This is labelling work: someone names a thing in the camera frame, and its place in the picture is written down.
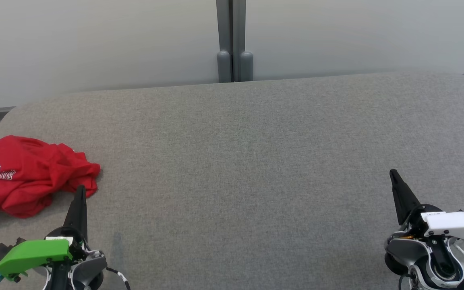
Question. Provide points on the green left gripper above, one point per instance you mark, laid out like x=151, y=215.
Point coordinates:
x=30, y=251

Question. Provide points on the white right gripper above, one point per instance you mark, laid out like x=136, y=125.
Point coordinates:
x=453, y=224

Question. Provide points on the red shorts with navy print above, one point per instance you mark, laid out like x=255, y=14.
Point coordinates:
x=26, y=181

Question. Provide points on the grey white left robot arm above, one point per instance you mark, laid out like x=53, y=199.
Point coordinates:
x=89, y=266

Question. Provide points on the grey fabric sofa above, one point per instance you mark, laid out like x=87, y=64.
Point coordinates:
x=236, y=161

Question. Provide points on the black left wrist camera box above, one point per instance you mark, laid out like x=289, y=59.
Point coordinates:
x=0, y=251

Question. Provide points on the grey wall partition post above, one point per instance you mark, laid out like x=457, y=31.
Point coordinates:
x=235, y=40

